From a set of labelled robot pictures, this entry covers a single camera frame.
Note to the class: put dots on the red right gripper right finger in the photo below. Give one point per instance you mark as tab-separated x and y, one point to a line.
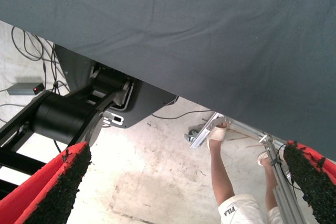
315	187

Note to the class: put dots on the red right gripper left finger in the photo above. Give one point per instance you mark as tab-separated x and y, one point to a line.
39	195

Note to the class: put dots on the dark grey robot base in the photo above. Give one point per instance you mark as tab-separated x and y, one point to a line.
147	103

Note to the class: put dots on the aluminium profile table leg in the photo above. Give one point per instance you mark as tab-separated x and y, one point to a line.
286	195

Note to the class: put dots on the person bare leg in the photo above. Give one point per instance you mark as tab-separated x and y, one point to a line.
270	190
221	171

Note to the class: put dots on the black robot torso linkage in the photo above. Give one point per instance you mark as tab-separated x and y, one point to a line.
57	116

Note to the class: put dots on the white Fila shorts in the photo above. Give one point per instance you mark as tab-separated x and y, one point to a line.
236	211

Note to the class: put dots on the small black box red light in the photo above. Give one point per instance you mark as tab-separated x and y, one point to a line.
39	89

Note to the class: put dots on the grey metal power box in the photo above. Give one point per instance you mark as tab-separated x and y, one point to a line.
21	89

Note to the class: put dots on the grey caster wheel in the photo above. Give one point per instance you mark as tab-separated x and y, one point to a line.
191	136

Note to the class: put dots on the dark grey table cloth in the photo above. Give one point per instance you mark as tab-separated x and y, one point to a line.
168	11

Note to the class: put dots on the aluminium profile frame beam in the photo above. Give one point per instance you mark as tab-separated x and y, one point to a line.
203	134

